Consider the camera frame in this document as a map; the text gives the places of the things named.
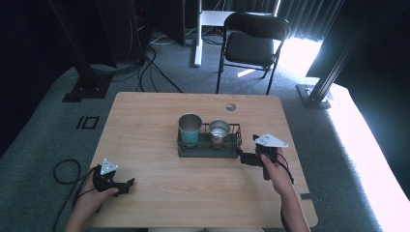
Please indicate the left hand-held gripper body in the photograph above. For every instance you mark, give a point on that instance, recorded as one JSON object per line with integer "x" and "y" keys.
{"x": 104, "y": 182}

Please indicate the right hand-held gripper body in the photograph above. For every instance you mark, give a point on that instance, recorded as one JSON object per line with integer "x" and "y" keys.
{"x": 269, "y": 141}

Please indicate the silver metal cup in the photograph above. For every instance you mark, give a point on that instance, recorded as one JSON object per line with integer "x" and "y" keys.
{"x": 219, "y": 133}

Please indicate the teal metal cup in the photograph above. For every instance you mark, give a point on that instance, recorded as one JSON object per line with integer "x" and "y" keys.
{"x": 190, "y": 132}

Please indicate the person's left hand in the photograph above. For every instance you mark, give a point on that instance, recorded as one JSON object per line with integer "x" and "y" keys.
{"x": 93, "y": 199}

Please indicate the person's right hand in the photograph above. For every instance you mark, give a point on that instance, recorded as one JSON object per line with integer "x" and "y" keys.
{"x": 278, "y": 177}

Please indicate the black folding chair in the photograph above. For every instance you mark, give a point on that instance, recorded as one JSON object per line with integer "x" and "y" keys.
{"x": 249, "y": 48}

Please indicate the black stand with base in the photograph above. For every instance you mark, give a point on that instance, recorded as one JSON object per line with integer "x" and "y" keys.
{"x": 85, "y": 74}

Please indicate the dark curtain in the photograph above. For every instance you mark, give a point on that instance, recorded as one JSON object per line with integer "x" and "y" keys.
{"x": 306, "y": 17}

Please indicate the metal stand with base plate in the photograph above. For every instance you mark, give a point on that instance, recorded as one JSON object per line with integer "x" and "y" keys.
{"x": 322, "y": 83}

